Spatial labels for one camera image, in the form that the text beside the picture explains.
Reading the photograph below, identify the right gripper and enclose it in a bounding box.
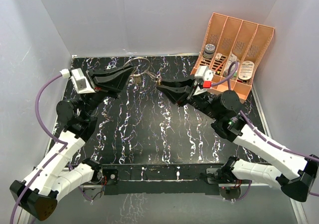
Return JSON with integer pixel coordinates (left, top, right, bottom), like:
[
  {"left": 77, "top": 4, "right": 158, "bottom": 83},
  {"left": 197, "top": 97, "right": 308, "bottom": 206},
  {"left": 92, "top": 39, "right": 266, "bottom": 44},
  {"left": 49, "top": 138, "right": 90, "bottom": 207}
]
[{"left": 158, "top": 75, "right": 221, "bottom": 120}]

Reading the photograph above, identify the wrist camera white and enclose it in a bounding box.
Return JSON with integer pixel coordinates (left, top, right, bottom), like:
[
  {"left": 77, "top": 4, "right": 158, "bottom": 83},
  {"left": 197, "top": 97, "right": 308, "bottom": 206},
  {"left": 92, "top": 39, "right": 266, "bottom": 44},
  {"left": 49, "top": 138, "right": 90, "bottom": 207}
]
[
  {"left": 193, "top": 66, "right": 215, "bottom": 96},
  {"left": 71, "top": 68, "right": 95, "bottom": 94}
]

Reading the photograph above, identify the grey green small device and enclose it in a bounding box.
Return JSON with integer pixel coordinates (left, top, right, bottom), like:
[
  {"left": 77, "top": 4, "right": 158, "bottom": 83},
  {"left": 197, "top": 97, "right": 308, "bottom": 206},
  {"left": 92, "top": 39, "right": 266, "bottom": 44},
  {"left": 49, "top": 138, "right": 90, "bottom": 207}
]
[{"left": 223, "top": 67, "right": 237, "bottom": 79}]

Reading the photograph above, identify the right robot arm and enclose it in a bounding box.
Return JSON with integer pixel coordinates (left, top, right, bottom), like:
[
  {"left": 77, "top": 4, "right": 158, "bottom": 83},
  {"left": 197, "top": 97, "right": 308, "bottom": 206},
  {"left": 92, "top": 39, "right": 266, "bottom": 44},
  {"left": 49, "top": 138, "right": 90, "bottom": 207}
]
[{"left": 156, "top": 76, "right": 319, "bottom": 202}]

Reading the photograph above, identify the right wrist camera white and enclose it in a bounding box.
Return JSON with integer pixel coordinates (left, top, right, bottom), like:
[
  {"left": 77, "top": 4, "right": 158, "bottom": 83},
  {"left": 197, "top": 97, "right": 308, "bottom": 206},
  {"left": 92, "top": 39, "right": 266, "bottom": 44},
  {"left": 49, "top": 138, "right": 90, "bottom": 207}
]
[{"left": 193, "top": 66, "right": 215, "bottom": 96}]

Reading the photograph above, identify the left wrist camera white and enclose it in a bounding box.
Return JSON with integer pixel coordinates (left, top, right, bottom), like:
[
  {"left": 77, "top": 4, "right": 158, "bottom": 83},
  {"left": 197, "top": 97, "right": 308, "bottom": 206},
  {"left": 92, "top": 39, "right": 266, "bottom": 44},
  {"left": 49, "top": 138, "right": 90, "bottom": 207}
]
[{"left": 71, "top": 68, "right": 95, "bottom": 94}]

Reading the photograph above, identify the orange file organizer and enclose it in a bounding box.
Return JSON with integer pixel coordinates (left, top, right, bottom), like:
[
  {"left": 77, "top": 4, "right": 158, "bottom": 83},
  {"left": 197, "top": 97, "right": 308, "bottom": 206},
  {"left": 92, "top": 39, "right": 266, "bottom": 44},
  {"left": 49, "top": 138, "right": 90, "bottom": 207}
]
[{"left": 191, "top": 12, "right": 275, "bottom": 103}]

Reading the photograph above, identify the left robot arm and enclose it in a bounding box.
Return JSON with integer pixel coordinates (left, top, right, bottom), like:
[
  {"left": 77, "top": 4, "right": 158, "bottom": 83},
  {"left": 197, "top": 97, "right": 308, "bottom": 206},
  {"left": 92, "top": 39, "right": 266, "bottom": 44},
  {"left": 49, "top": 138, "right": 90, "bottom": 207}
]
[{"left": 9, "top": 65, "right": 134, "bottom": 221}]

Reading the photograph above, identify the oval white blister pack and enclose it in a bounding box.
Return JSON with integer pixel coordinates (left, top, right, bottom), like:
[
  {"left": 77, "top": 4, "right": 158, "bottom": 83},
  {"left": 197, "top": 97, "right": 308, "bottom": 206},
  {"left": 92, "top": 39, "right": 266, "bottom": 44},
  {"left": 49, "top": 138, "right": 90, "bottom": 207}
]
[{"left": 238, "top": 61, "right": 255, "bottom": 80}]

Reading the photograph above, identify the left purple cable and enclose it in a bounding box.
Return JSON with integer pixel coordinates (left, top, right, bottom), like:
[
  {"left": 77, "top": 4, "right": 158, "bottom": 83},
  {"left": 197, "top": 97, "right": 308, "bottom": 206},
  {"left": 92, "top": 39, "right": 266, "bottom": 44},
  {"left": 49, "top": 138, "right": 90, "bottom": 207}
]
[{"left": 9, "top": 71, "right": 73, "bottom": 224}]

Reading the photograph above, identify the silver key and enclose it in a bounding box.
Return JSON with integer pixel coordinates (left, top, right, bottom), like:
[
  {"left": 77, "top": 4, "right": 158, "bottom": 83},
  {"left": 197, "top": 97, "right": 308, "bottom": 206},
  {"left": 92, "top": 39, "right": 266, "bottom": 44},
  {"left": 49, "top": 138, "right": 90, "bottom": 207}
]
[{"left": 156, "top": 75, "right": 162, "bottom": 86}]

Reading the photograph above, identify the white paper packet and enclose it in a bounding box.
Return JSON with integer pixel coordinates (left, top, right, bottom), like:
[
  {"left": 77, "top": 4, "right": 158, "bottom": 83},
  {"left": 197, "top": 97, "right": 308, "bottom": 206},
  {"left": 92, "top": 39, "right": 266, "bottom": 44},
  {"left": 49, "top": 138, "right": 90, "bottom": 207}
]
[{"left": 225, "top": 52, "right": 238, "bottom": 69}]

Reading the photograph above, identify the large metal keyring with clips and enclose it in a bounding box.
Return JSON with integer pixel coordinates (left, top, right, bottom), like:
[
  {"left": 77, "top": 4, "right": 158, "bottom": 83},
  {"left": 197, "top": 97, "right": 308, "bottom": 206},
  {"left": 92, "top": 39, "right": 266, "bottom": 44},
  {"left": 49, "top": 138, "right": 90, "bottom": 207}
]
[{"left": 123, "top": 57, "right": 158, "bottom": 85}]

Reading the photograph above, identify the white card box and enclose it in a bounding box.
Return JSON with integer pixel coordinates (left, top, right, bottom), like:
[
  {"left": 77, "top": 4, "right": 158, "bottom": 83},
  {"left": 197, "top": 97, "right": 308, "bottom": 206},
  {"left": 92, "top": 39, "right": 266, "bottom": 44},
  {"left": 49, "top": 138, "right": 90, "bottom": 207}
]
[{"left": 215, "top": 53, "right": 222, "bottom": 60}]

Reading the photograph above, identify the black base bar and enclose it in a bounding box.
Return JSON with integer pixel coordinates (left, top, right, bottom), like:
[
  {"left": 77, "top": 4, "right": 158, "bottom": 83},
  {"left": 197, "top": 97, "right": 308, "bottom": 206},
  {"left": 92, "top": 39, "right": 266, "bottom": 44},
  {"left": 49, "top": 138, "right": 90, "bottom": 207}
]
[{"left": 103, "top": 164, "right": 221, "bottom": 196}]

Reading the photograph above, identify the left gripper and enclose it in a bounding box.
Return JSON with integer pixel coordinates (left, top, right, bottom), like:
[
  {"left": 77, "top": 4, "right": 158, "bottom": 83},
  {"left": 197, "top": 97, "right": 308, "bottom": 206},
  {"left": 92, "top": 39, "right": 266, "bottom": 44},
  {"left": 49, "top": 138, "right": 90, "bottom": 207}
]
[{"left": 81, "top": 64, "right": 133, "bottom": 117}]

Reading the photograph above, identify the patterned lid jar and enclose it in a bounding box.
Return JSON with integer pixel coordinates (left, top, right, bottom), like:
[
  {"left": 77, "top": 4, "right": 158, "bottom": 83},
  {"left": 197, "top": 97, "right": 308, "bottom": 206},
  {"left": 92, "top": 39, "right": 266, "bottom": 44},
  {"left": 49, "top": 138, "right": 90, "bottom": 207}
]
[{"left": 203, "top": 43, "right": 216, "bottom": 59}]

